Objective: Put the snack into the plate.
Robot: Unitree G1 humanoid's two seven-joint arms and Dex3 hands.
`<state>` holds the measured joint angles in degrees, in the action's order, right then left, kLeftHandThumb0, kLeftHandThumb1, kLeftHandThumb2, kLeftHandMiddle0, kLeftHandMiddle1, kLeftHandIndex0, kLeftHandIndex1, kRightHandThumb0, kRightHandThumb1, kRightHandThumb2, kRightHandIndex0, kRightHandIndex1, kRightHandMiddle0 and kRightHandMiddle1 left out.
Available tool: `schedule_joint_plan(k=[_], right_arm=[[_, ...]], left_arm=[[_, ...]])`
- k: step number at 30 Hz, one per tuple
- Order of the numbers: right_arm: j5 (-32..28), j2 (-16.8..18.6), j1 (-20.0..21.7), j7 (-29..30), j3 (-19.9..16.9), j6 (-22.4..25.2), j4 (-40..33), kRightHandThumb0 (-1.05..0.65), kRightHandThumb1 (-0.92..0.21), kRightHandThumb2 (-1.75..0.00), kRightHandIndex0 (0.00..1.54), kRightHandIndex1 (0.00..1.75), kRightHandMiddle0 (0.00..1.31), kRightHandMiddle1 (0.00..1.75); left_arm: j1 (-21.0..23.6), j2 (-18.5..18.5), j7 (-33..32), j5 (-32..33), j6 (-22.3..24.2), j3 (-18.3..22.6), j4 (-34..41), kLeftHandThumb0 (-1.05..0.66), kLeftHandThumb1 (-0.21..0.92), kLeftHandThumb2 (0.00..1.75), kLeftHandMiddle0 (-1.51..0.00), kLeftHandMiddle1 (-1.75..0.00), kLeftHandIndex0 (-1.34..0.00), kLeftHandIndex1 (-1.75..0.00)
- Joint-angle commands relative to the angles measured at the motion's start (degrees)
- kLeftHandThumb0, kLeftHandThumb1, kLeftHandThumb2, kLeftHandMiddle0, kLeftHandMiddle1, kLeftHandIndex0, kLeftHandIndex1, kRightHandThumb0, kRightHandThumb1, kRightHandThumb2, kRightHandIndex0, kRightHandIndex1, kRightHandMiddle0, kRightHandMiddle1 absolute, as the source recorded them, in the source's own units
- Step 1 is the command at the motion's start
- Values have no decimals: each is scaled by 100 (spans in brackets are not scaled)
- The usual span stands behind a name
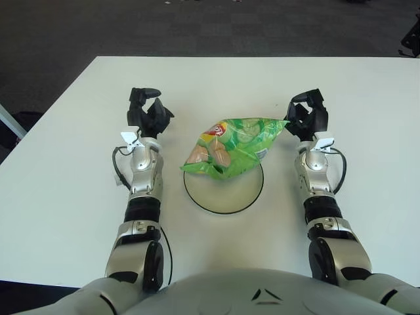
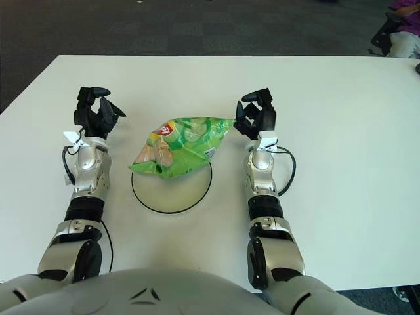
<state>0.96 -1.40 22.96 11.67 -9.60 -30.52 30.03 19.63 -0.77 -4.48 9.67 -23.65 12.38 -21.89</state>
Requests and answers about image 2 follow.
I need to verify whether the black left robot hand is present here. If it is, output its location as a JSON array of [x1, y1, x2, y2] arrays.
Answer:
[[73, 85, 127, 140]]

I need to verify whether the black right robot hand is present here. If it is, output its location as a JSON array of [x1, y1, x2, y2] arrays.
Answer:
[[234, 87, 276, 142]]

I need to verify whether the green snack bag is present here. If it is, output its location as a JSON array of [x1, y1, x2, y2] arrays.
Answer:
[[127, 115, 237, 180]]

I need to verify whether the white plate black rim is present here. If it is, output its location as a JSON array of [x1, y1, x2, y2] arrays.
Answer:
[[131, 162, 213, 215]]

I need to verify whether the black office chair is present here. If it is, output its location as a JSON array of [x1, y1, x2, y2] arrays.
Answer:
[[370, 11, 401, 56]]

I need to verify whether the seated person purple shirt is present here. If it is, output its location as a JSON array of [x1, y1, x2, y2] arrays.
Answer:
[[385, 0, 420, 60]]

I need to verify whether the grey robot torso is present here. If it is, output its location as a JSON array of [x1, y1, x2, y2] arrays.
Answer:
[[0, 267, 342, 315]]

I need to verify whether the grey shoe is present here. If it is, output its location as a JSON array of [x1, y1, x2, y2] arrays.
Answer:
[[392, 285, 413, 303]]

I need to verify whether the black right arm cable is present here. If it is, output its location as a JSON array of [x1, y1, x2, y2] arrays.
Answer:
[[275, 146, 296, 198]]

